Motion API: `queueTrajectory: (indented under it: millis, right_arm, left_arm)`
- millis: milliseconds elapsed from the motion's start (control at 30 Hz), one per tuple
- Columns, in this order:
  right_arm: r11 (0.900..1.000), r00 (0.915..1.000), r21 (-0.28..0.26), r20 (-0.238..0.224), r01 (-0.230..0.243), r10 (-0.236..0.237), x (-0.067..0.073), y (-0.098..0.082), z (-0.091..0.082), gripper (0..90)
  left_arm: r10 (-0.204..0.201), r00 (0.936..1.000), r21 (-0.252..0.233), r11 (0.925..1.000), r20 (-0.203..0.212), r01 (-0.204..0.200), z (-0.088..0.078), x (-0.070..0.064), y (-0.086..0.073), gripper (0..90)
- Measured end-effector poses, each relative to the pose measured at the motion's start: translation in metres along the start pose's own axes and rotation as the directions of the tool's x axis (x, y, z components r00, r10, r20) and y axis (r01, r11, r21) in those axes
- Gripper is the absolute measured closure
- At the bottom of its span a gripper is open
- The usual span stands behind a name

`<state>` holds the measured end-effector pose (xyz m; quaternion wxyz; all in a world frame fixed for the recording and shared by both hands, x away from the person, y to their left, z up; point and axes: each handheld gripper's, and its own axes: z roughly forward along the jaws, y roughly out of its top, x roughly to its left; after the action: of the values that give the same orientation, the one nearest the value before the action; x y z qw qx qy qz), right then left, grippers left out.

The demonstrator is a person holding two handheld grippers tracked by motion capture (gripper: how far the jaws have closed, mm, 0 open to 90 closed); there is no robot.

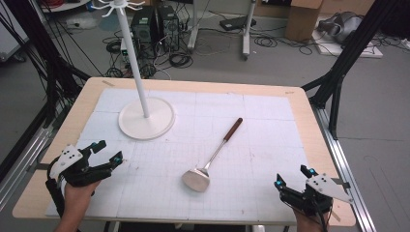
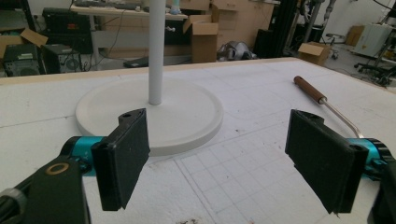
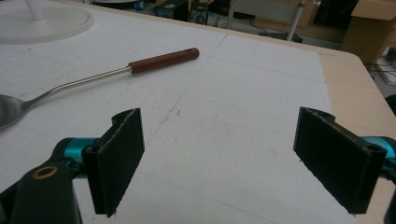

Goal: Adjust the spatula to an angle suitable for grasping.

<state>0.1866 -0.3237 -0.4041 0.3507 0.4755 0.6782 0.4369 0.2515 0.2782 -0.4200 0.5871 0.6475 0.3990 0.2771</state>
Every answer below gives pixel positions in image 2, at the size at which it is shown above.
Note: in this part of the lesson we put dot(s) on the black computer case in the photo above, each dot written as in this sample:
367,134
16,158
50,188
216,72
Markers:
61,58

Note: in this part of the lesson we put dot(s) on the black server unit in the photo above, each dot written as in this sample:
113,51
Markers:
67,28

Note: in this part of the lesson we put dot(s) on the black metal frame post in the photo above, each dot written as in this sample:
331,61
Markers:
285,28

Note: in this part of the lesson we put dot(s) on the flat-flapped cardboard box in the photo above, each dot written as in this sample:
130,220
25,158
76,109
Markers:
18,40

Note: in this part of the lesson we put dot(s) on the white round-base stand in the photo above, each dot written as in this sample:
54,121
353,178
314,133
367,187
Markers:
155,118

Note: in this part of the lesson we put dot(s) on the black equipment case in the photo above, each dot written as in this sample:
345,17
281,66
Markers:
20,61

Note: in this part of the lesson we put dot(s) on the wooden desk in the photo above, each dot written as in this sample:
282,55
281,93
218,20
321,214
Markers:
124,18

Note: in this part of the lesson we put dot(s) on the white machine cabinet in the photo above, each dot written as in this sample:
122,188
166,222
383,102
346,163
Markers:
372,39

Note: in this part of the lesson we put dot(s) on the black office chair base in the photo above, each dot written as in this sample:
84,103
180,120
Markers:
375,70

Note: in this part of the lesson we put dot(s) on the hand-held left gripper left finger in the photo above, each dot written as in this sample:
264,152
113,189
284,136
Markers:
120,161

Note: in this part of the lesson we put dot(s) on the small cardboard box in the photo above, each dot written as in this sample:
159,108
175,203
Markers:
314,52

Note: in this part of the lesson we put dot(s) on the silver grey bag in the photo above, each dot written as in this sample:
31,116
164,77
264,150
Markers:
235,51

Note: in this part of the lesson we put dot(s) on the open cardboard box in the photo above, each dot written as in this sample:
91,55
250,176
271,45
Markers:
203,37

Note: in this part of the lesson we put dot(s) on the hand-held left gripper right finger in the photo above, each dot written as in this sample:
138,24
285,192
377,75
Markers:
323,158

